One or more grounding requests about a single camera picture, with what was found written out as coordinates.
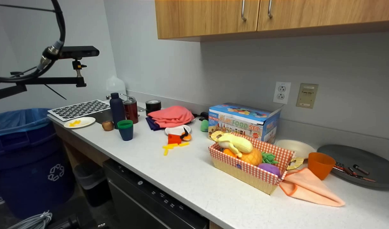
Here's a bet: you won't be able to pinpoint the green toy vegetable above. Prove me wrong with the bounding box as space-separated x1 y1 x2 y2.
261 151 280 166

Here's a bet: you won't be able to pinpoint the dark blue bottle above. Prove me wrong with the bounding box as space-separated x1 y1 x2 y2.
108 91 127 127

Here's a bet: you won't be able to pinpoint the blue toy food box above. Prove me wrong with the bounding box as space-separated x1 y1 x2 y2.
207 103 282 145

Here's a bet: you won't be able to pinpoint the grey bag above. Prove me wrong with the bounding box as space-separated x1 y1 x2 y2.
8 210 55 229

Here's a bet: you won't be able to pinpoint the white wall outlet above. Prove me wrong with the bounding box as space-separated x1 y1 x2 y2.
272 80 292 105

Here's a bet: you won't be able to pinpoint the yellow toy piece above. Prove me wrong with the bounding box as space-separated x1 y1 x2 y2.
286 156 306 173

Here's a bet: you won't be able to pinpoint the pink cloth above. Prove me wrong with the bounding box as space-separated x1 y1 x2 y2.
147 104 196 130

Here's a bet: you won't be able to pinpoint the orange napkin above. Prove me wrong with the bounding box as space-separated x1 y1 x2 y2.
277 166 347 208

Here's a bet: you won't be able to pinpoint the orange toy fruit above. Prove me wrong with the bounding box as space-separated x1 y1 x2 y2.
240 147 264 168

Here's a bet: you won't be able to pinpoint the red sticks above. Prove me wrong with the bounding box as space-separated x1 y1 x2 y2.
333 161 376 184

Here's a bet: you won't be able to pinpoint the small black waste bin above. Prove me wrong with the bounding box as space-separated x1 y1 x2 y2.
72 161 113 208

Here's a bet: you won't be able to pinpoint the pale yellow toy banana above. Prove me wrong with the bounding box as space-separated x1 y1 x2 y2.
210 130 254 159

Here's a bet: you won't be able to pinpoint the silver door handle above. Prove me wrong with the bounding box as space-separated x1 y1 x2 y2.
240 0 249 24
266 0 275 20

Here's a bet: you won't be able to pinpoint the dark red jar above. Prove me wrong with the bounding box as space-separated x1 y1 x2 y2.
123 95 140 125

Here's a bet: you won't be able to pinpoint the grid patterned drying rack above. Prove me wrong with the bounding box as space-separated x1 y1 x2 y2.
47 99 112 123

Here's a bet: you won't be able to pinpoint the navy cloth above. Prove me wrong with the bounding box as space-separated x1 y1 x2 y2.
145 116 164 132

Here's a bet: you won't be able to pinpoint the black bar camera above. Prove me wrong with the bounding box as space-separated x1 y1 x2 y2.
46 44 100 60

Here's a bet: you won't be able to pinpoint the red checkered basket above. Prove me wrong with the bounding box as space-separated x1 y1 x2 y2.
207 133 297 197

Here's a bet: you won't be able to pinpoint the purple toy fruit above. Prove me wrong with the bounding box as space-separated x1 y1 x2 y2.
258 163 282 178

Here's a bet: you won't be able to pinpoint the black dishwasher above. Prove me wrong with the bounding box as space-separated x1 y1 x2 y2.
102 158 211 229

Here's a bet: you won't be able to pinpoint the green cup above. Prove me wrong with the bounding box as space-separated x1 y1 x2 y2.
116 118 136 142

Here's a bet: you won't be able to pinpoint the blue recycling bin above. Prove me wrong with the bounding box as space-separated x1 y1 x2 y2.
0 107 76 220

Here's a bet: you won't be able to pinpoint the beige wall plate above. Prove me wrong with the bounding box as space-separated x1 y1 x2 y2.
295 81 320 111

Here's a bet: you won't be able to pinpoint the white plate with yellow food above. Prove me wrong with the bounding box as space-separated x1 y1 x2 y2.
62 116 97 130

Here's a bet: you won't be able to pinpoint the wooden cabinet door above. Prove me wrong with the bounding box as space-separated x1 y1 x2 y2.
257 0 389 32
155 0 261 41

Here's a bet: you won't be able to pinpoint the dark grey round plate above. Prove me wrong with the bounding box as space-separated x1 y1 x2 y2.
317 144 389 192

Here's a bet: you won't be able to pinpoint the red toy fries box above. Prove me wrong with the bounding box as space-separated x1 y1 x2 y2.
167 133 184 146

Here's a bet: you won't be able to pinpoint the orange cup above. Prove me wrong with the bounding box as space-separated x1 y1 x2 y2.
306 151 337 182

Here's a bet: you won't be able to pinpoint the wooden wall cabinet body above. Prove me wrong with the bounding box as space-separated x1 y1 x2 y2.
156 19 389 42

